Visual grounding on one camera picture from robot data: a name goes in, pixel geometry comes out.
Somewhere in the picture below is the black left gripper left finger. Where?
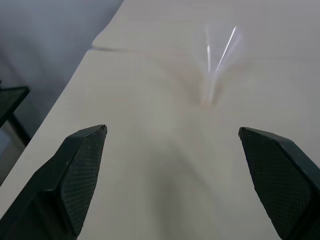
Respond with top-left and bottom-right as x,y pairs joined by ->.
0,124 -> 108,240

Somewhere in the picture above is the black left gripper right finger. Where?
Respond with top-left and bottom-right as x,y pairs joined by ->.
238,126 -> 320,240

